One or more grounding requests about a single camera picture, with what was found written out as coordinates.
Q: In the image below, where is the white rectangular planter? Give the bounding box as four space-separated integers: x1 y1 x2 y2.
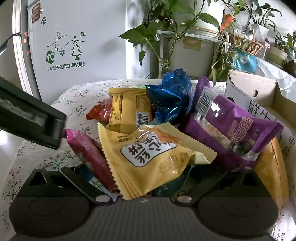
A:
173 38 218 78

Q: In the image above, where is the white refrigerator with tree print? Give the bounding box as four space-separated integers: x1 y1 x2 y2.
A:
13 0 130 103

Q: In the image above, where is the magenta snack packet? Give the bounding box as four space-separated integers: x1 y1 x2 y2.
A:
65 128 119 193

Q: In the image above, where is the purple snack packet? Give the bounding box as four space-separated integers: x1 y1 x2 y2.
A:
185 75 284 172

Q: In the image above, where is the cardboard box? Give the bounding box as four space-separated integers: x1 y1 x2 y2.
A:
224 70 296 163

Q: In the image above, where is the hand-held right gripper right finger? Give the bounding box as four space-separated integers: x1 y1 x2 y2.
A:
176 170 270 205

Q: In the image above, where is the yellow packet with white label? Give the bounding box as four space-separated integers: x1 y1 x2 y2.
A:
97 122 218 201

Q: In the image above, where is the white metal plant stand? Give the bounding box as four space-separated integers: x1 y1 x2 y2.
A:
156 30 230 80

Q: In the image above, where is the wicker basket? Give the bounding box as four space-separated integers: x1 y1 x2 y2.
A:
228 31 264 56

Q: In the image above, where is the small leafy potted plant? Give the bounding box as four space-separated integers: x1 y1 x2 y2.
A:
269 23 296 62

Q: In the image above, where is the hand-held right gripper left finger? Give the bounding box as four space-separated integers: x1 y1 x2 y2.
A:
28 162 111 205

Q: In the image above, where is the yellow packet with barcode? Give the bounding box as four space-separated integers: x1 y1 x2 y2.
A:
107 87 155 135

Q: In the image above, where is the green rimmed plant pot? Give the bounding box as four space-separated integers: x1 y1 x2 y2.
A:
267 45 288 68

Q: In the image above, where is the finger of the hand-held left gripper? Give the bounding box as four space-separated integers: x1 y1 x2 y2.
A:
44 106 67 150

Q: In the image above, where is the floral tablecloth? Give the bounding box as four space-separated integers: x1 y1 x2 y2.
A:
0 79 296 241

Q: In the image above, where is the table with clear cover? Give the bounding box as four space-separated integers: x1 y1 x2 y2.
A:
254 57 296 99

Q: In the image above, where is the pothos plant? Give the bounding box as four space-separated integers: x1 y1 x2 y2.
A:
118 0 233 80

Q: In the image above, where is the blue foil snack packet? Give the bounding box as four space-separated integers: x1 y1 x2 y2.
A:
146 68 195 128

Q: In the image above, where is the round white plant pot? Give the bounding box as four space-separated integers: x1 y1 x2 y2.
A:
171 0 226 30

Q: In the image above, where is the blue tape roll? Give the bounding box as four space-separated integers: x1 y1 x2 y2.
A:
231 51 258 71

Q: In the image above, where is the orange object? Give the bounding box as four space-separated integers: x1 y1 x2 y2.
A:
220 13 235 32

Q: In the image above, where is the orange snack packet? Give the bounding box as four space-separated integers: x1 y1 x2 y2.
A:
254 137 290 212

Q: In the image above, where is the red snack packet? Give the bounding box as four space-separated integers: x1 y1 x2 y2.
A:
85 100 114 123

